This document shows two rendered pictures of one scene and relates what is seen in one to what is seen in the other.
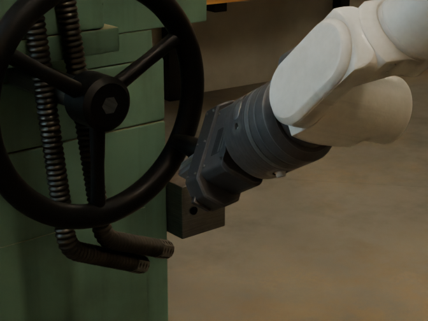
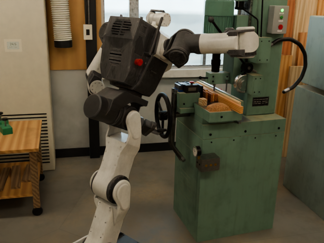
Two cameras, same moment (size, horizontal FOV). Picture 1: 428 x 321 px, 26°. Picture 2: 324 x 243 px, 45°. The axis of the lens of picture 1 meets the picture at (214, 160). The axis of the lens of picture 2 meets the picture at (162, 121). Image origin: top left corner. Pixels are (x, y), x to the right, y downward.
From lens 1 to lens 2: 275 cm
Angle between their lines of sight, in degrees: 103
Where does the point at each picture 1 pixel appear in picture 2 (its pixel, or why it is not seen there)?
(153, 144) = (200, 143)
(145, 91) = (200, 130)
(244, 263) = not seen: outside the picture
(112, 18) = (198, 111)
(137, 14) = (200, 113)
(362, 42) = not seen: hidden behind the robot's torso
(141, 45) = (200, 120)
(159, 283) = (199, 176)
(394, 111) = not seen: hidden behind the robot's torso
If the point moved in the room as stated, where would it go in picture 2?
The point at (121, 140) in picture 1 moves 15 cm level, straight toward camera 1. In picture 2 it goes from (197, 138) to (173, 135)
